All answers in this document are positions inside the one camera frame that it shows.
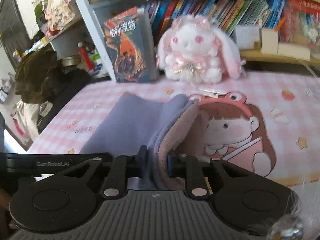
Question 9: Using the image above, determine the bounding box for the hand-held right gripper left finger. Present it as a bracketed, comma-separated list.
[21, 145, 148, 199]

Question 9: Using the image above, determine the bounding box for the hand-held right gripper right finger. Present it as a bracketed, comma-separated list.
[167, 152, 288, 198]

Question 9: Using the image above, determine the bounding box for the purple and pink knit sweater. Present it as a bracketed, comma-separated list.
[79, 92, 208, 190]

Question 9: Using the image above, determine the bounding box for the beige cloth bag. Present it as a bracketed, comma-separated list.
[15, 101, 42, 140]

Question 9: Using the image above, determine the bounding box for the white paper tag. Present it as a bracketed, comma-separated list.
[199, 88, 225, 98]

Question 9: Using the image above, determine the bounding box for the dark brown bag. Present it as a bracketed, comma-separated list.
[14, 49, 60, 104]

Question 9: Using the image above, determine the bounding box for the black case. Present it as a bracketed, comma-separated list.
[37, 66, 92, 133]

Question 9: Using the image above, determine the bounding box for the round metal tin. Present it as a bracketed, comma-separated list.
[59, 57, 82, 67]

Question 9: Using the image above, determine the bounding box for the large dark illustrated book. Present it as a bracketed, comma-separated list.
[103, 6, 159, 83]

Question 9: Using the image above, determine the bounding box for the pink checked printed desk mat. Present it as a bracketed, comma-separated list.
[26, 71, 320, 188]

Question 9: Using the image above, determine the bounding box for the red tassel ornament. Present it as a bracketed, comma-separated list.
[77, 42, 94, 73]

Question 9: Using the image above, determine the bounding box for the white and pink plush bunny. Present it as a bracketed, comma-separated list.
[156, 15, 248, 84]

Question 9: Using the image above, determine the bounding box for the grey furry charm with bead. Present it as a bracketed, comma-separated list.
[247, 192, 304, 240]

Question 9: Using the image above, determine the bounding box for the white card box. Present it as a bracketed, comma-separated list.
[234, 24, 262, 50]

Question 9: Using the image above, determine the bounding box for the pink plush flower bouquet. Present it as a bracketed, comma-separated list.
[35, 0, 75, 37]

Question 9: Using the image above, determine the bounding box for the white open box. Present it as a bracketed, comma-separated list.
[260, 27, 279, 54]

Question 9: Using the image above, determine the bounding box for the row of colourful books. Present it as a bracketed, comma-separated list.
[145, 0, 287, 38]

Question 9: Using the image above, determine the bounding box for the flat cream box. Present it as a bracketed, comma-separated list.
[277, 42, 312, 60]

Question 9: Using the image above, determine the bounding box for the white strap wristwatch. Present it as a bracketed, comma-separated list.
[39, 101, 53, 117]

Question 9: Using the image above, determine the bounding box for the white shelf frame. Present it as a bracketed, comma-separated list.
[67, 0, 118, 82]

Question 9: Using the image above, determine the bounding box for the white cable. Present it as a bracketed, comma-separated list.
[297, 59, 320, 78]

